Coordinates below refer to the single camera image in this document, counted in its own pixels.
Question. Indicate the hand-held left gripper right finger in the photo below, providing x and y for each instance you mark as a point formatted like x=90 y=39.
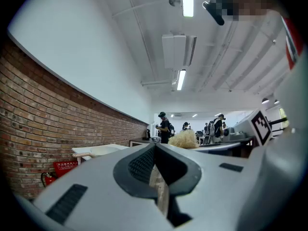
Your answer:
x=216 y=189

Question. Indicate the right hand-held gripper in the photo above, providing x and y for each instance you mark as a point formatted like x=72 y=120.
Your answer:
x=261 y=127

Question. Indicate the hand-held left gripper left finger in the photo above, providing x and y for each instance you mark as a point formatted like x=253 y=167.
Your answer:
x=96 y=177

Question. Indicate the grey metal pan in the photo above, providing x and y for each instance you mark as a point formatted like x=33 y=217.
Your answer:
x=216 y=147

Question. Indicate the beige fibre scrubber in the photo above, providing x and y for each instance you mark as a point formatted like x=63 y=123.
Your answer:
x=184 y=139

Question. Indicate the white table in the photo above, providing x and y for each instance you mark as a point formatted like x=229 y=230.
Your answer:
x=101 y=150

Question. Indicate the black pendant lamp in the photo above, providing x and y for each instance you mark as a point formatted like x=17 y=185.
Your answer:
x=276 y=102
x=265 y=101

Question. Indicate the red fire equipment box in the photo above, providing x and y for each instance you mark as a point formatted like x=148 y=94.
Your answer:
x=65 y=168

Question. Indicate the red fire extinguisher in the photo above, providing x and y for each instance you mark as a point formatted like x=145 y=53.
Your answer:
x=49 y=179

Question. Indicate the white and red shirt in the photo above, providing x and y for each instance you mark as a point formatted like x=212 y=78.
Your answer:
x=293 y=93

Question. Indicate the dark counter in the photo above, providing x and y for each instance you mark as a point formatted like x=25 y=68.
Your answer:
x=140 y=142

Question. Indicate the short ceiling tube light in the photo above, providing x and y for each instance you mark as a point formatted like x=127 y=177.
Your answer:
x=181 y=79

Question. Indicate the white ceiling air conditioner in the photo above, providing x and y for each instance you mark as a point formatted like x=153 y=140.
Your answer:
x=178 y=50

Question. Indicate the long ceiling tube light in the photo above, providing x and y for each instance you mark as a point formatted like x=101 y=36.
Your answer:
x=187 y=0

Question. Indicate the round ceiling detector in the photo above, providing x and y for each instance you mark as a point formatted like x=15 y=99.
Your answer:
x=174 y=1

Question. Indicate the black head-worn camera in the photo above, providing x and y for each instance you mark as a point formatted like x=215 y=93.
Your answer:
x=214 y=12

